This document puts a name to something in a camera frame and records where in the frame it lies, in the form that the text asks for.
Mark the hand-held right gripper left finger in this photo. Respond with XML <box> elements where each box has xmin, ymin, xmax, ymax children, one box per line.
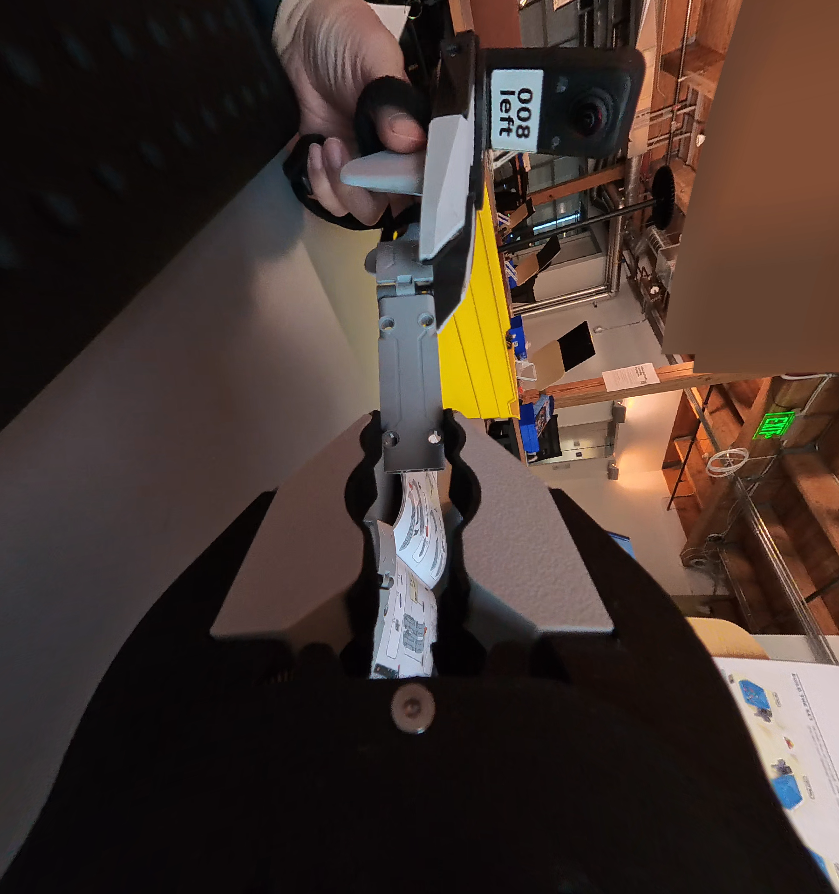
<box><xmin>210</xmin><ymin>411</ymin><xmax>385</xmax><ymax>675</ymax></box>

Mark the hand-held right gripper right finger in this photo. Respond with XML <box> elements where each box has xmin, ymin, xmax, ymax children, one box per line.
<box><xmin>443</xmin><ymin>408</ymin><xmax>616</xmax><ymax>675</ymax></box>

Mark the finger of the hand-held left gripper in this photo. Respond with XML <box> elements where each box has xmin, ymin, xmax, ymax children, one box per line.
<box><xmin>435</xmin><ymin>232</ymin><xmax>477</xmax><ymax>331</ymax></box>
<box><xmin>418</xmin><ymin>114</ymin><xmax>479</xmax><ymax>264</ymax></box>

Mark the grey curved toy panel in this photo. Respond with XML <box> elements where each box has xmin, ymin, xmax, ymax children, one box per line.
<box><xmin>363</xmin><ymin>236</ymin><xmax>437</xmax><ymax>298</ymax></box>

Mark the grey toy panel with holes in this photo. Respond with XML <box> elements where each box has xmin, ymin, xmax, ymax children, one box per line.
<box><xmin>376</xmin><ymin>292</ymin><xmax>450</xmax><ymax>474</ymax></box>

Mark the grey desk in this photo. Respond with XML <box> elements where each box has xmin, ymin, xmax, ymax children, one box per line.
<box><xmin>0</xmin><ymin>140</ymin><xmax>399</xmax><ymax>894</ymax></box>

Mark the printed task instruction sheet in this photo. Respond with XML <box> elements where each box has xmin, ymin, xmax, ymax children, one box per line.
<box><xmin>715</xmin><ymin>657</ymin><xmax>839</xmax><ymax>894</ymax></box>

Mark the person's left hand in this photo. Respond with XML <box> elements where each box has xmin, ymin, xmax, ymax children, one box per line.
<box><xmin>273</xmin><ymin>0</ymin><xmax>429</xmax><ymax>224</ymax></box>

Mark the yellow plastic bin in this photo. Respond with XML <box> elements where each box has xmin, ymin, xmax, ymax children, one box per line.
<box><xmin>435</xmin><ymin>187</ymin><xmax>521</xmax><ymax>420</ymax></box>

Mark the cardboard box with black flap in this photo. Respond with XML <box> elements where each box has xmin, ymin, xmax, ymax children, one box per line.
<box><xmin>530</xmin><ymin>321</ymin><xmax>597</xmax><ymax>393</ymax></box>

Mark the open instruction booklet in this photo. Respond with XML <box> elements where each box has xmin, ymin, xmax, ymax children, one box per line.
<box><xmin>369</xmin><ymin>471</ymin><xmax>451</xmax><ymax>680</ymax></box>

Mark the white paper notice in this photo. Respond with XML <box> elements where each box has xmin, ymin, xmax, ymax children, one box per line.
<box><xmin>602</xmin><ymin>363</ymin><xmax>662</xmax><ymax>393</ymax></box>

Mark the black perforated chair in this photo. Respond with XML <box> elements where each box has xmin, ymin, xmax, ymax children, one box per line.
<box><xmin>0</xmin><ymin>0</ymin><xmax>303</xmax><ymax>461</ymax></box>

